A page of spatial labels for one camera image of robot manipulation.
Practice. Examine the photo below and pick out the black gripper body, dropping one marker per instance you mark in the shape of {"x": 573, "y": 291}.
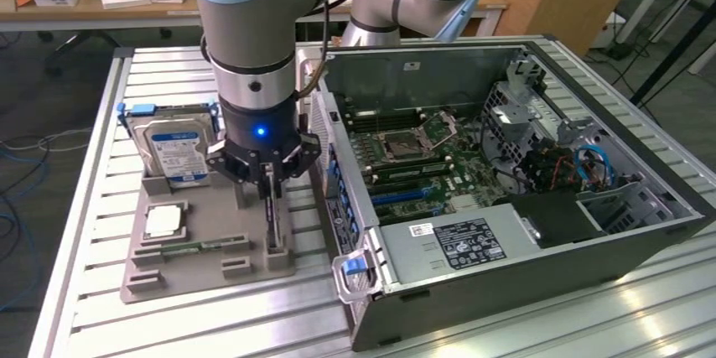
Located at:
{"x": 245, "y": 127}

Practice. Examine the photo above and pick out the graphics card with metal bracket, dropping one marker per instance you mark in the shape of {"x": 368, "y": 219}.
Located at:
{"x": 272, "y": 224}

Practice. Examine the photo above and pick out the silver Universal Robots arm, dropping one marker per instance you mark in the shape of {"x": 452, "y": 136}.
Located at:
{"x": 245, "y": 39}

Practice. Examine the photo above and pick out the hard disk in blue caddy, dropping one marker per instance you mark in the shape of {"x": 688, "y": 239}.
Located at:
{"x": 176, "y": 157}

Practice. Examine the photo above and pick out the grey parts rack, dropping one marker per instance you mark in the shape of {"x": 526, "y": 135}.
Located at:
{"x": 224, "y": 224}

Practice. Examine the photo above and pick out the CPU socket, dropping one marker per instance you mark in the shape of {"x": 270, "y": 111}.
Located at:
{"x": 402, "y": 146}

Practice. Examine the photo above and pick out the silver CPU chip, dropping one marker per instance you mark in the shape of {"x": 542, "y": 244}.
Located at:
{"x": 164, "y": 223}

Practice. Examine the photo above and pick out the black installed RAM stick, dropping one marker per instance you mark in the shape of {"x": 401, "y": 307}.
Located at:
{"x": 408, "y": 173}

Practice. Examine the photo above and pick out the blue expansion slot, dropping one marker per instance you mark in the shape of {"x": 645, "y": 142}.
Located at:
{"x": 397, "y": 196}

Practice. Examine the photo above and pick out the green RAM stick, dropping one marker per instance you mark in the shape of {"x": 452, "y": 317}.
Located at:
{"x": 184, "y": 247}

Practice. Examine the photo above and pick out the metal socket cover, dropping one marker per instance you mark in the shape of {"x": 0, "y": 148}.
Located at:
{"x": 438, "y": 131}

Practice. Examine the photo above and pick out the green motherboard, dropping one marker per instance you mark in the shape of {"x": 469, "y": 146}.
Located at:
{"x": 464, "y": 182}

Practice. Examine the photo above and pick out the grey power supply unit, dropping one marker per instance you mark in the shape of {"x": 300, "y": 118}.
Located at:
{"x": 413, "y": 257}

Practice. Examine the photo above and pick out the black office chair base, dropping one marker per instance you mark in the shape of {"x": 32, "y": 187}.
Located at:
{"x": 77, "y": 50}

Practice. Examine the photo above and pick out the wooden desk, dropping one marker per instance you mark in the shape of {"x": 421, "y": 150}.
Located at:
{"x": 112, "y": 14}

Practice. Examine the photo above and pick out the metal drive cage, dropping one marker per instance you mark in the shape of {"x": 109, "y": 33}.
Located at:
{"x": 514, "y": 119}

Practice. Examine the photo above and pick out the black open PC case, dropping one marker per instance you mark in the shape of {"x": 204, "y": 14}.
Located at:
{"x": 502, "y": 286}

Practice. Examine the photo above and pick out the metal disk bay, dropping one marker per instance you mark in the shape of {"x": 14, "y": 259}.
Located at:
{"x": 620, "y": 207}

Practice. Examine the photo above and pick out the white bin with red dot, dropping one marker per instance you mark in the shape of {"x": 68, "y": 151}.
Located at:
{"x": 608, "y": 31}

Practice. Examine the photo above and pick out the black air duct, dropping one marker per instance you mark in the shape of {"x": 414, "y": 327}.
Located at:
{"x": 558, "y": 219}

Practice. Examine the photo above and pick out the white desk frame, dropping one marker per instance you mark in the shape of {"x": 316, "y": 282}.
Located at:
{"x": 693, "y": 6}

